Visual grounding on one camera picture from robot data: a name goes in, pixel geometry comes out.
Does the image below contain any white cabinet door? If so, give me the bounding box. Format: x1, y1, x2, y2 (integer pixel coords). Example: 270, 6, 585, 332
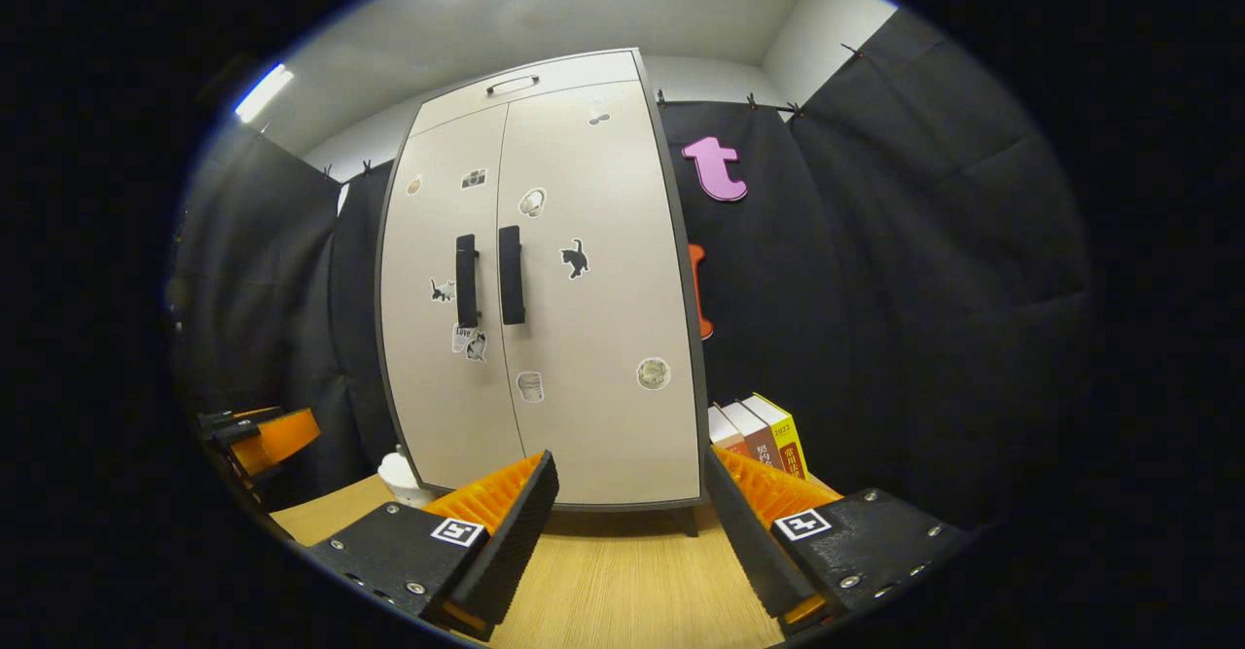
378, 104, 527, 492
495, 80, 704, 507

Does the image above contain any white shoe cabinet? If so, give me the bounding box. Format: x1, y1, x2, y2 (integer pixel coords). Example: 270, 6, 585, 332
374, 47, 712, 539

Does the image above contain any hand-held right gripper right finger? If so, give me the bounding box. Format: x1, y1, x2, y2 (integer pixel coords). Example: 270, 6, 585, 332
702, 445, 974, 635

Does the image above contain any blue and white plush toy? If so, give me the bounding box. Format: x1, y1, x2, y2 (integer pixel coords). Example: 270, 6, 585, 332
376, 446, 435, 510

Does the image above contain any black door handle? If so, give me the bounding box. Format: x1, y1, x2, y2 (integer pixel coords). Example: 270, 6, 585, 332
497, 225, 528, 327
454, 233, 480, 330

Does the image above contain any orange and white book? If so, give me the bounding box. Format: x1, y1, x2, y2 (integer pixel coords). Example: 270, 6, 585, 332
707, 403, 747, 458

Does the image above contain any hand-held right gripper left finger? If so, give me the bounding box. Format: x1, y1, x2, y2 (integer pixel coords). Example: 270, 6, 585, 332
306, 450, 561, 642

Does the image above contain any black backdrop cloth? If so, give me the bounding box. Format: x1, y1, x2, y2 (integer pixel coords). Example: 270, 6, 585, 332
170, 7, 1097, 533

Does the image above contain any ceiling strip light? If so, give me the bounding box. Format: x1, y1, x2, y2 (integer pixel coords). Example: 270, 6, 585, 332
233, 63, 295, 125

